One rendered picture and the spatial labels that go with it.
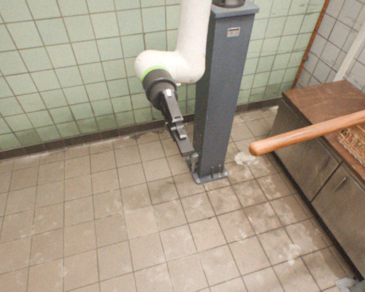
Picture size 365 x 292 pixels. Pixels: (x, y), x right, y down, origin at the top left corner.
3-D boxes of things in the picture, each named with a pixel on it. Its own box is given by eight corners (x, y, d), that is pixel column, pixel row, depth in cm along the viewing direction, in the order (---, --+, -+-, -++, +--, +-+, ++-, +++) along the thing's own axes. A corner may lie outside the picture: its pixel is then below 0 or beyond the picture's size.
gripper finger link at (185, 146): (184, 131, 62) (184, 129, 62) (194, 152, 58) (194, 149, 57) (173, 134, 62) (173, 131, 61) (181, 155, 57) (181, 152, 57)
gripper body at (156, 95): (174, 78, 70) (184, 97, 64) (174, 102, 77) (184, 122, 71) (147, 83, 69) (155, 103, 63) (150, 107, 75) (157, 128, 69)
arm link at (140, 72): (131, 74, 88) (131, 44, 80) (166, 73, 91) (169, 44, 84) (139, 98, 79) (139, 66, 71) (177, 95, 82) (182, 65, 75)
